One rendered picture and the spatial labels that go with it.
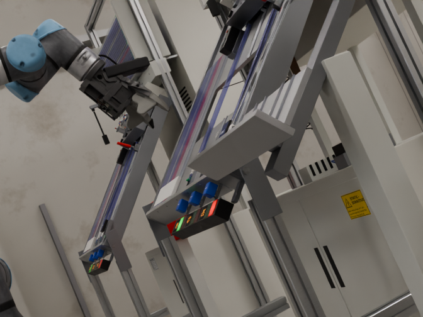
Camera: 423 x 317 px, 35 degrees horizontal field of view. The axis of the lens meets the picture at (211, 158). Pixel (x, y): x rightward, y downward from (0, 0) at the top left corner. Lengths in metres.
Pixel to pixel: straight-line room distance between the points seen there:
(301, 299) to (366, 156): 0.35
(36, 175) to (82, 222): 0.54
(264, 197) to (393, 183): 0.29
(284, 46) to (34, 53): 0.55
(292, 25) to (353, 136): 0.45
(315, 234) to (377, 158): 0.69
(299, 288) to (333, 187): 0.38
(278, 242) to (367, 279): 0.42
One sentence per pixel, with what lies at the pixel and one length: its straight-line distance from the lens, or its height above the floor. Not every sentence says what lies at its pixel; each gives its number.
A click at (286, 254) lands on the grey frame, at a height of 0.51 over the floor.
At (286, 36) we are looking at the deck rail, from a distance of 1.56.
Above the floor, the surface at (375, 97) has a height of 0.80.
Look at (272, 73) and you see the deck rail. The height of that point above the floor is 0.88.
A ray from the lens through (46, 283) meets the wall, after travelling 5.62.
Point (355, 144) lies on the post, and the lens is 1.21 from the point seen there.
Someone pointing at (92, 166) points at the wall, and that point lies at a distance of 5.87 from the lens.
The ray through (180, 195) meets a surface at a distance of 1.69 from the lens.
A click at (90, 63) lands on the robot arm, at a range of 1.58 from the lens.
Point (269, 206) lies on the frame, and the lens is 1.37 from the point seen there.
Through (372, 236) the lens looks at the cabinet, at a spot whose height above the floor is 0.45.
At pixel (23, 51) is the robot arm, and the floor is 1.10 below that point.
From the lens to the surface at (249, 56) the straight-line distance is 1.74.
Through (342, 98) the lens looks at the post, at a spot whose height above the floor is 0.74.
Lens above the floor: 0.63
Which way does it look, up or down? 5 degrees up
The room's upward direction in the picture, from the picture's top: 24 degrees counter-clockwise
